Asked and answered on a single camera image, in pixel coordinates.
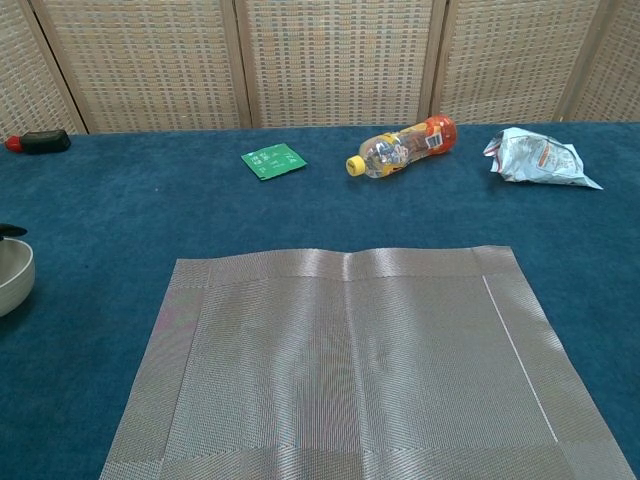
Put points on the grey woven placemat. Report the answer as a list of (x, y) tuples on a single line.
[(350, 375)]

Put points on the clear bottle yellow cap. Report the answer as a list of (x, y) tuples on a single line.
[(400, 147)]

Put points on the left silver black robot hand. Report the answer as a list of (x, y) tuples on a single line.
[(12, 231)]

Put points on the crumpled white snack bag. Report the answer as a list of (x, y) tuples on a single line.
[(540, 160)]

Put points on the green sachet packet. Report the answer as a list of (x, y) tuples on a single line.
[(272, 160)]

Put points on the black device with red tip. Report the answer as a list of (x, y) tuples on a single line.
[(45, 141)]

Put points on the white round bowl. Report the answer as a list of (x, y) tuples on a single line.
[(12, 280)]

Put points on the woven wooden folding screen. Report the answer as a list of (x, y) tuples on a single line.
[(325, 60)]

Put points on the blue carpet table cover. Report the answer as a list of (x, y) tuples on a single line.
[(150, 215)]

